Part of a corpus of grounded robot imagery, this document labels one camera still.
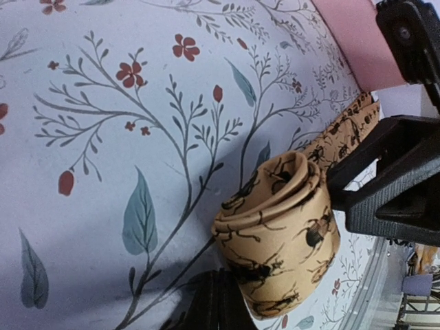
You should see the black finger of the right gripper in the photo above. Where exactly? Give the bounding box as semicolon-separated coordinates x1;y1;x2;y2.
327;115;439;246

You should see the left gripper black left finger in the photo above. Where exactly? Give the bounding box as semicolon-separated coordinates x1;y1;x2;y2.
181;270;223;330

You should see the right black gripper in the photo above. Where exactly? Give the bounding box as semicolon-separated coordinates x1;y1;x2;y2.
375;1;439;110

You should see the pink divided organizer tray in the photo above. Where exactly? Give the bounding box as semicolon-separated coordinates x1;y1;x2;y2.
313;0;406;91

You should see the floral table mat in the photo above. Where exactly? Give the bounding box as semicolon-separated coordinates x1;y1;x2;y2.
0;0;386;330

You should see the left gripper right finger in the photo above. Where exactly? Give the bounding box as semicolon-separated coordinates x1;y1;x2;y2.
219;269;256;330

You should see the yellow beetle-print tie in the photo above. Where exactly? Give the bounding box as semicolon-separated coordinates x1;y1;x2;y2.
211;93;380;319

